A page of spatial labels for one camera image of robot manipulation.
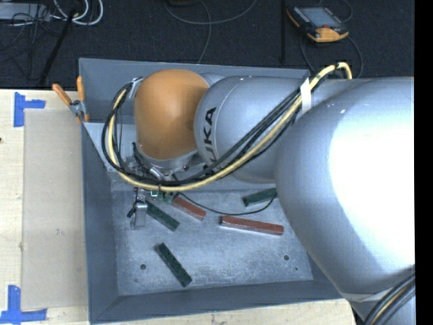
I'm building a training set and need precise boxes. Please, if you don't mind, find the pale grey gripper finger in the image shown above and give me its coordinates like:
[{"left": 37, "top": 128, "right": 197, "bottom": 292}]
[{"left": 129, "top": 200, "right": 149, "bottom": 231}]

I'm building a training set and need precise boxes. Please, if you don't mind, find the dark green flat block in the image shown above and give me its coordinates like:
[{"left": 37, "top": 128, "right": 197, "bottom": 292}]
[
  {"left": 242, "top": 188, "right": 278, "bottom": 208},
  {"left": 154, "top": 242, "right": 193, "bottom": 288},
  {"left": 145, "top": 200, "right": 181, "bottom": 232}
]

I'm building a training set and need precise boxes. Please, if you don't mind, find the red-brown flat block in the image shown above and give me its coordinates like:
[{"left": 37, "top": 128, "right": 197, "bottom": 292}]
[
  {"left": 219, "top": 215, "right": 285, "bottom": 237},
  {"left": 171, "top": 195, "right": 207, "bottom": 222}
]

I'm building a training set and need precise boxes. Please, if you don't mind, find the pale flat board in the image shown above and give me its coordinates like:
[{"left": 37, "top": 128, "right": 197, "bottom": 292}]
[{"left": 20, "top": 108, "right": 90, "bottom": 311}]

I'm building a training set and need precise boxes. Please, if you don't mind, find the grey metal bin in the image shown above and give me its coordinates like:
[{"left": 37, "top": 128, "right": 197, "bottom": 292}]
[{"left": 78, "top": 58, "right": 353, "bottom": 325}]

